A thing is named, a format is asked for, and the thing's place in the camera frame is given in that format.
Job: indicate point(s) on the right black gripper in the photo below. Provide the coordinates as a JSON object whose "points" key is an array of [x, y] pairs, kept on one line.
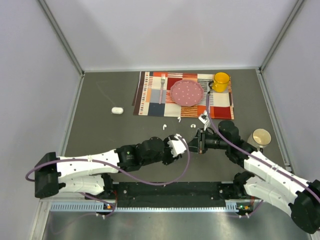
{"points": [[193, 144]]}

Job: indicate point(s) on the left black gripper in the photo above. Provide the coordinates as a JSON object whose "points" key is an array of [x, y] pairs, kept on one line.
{"points": [[170, 158]]}

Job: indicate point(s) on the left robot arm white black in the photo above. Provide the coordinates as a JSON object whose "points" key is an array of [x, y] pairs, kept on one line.
{"points": [[91, 173]]}

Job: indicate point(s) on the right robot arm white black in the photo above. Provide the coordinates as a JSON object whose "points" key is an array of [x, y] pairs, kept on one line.
{"points": [[262, 178]]}

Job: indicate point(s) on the closed white earbud case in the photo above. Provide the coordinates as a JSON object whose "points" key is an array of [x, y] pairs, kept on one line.
{"points": [[117, 110]]}

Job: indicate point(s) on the pink dotted plate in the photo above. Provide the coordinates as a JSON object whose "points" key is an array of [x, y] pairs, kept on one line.
{"points": [[186, 93]]}

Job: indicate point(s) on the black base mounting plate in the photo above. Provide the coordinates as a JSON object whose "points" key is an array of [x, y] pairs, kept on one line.
{"points": [[203, 200]]}

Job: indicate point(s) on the patchwork colourful placemat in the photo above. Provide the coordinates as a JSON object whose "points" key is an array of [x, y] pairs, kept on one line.
{"points": [[147, 96]]}

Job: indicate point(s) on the yellow mug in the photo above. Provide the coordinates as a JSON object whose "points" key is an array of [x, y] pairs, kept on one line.
{"points": [[220, 82]]}

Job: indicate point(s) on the beige ceramic mug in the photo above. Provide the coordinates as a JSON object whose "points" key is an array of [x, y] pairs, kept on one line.
{"points": [[260, 139]]}

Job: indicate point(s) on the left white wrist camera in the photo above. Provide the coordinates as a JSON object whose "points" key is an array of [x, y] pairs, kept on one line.
{"points": [[179, 146]]}

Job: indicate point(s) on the pink handled fork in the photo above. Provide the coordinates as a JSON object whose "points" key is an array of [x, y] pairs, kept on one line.
{"points": [[162, 82]]}

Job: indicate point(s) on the grey slotted cable duct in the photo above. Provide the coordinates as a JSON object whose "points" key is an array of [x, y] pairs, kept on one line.
{"points": [[90, 206]]}

